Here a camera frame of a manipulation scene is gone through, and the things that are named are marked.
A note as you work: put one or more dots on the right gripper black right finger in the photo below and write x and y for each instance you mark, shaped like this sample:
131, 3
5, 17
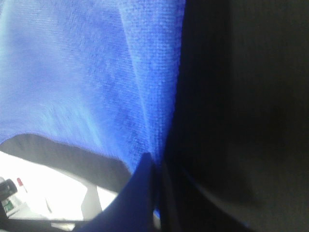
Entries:
183, 208

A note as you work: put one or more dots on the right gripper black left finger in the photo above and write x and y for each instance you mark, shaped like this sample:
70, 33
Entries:
133, 208

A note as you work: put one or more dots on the blue microfiber towel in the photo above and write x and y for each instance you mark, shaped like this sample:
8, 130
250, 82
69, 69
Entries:
89, 86

